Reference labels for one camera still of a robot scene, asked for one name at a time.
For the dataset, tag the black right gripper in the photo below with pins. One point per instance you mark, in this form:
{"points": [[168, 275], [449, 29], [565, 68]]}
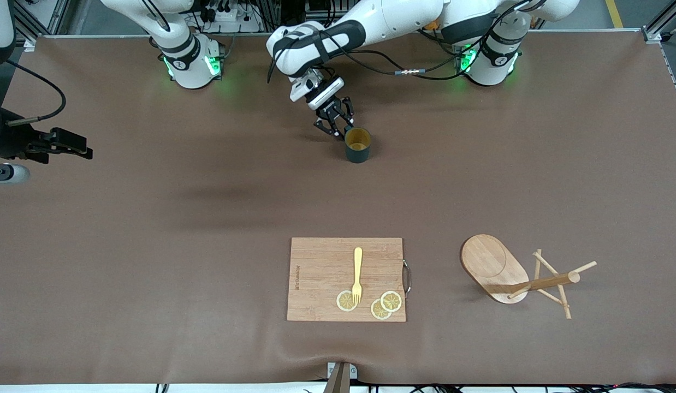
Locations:
{"points": [[15, 143]]}

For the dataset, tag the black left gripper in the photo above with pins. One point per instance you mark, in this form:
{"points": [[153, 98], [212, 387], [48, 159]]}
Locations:
{"points": [[333, 113]]}

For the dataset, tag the teal ribbed ceramic mug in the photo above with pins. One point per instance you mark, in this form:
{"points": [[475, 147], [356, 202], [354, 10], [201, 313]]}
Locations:
{"points": [[358, 155]]}

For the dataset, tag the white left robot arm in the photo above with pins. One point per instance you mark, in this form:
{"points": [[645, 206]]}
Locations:
{"points": [[392, 16]]}

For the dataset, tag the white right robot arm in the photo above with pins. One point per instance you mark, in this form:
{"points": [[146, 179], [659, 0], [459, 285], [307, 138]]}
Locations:
{"points": [[179, 54]]}

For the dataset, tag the wooden mug tree rack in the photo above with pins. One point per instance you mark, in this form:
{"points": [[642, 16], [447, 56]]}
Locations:
{"points": [[488, 262]]}

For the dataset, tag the white power strip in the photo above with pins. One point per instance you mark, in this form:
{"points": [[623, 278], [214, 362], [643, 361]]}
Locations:
{"points": [[234, 22]]}

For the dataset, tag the yellow plastic fork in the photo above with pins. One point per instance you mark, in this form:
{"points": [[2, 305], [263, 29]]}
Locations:
{"points": [[358, 262]]}

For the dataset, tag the bamboo cutting board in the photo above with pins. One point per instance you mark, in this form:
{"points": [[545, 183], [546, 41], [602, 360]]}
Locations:
{"points": [[321, 273]]}

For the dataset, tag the brown table mat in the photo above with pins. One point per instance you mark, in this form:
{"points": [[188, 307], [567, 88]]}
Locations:
{"points": [[98, 300]]}

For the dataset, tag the lemon slice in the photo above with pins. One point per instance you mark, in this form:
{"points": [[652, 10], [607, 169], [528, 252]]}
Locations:
{"points": [[343, 301], [391, 301], [379, 312]]}

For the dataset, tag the aluminium frame rail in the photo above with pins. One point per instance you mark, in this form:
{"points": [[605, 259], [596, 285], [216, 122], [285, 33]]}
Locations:
{"points": [[35, 19], [657, 27]]}

